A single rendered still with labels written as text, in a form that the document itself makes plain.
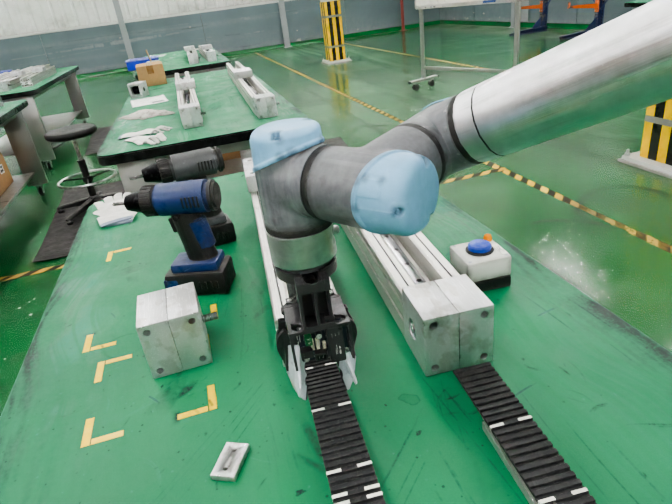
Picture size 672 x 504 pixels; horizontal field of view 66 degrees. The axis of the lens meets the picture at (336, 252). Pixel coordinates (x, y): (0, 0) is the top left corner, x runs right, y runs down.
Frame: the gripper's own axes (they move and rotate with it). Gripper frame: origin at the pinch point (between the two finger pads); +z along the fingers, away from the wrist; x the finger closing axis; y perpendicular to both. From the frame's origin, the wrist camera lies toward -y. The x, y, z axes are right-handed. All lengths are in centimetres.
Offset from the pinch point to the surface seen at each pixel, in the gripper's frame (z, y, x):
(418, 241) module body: -6.2, -23.1, 22.0
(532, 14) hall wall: 51, -1105, 679
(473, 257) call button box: -3.7, -18.1, 30.0
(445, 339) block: -3.3, 0.9, 17.0
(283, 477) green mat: 2.4, 11.6, -7.3
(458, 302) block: -7.2, -1.3, 19.9
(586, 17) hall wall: 56, -932, 693
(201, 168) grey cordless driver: -16, -57, -14
